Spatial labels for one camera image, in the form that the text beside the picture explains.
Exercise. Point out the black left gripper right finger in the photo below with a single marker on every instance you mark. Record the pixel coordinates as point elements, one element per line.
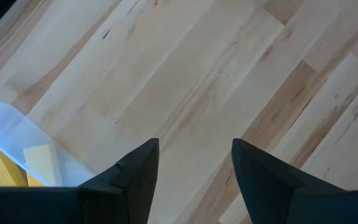
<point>269,193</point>

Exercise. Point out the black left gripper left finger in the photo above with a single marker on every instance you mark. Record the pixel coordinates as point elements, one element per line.
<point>129,193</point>

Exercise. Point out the yellow arch block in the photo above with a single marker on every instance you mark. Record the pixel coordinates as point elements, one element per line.
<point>42,165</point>

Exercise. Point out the yellow rectangular block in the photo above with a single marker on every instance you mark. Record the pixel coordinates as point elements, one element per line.
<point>35,181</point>
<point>0,169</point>

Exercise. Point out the clear plastic bin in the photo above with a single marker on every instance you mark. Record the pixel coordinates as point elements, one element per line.
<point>5,130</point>

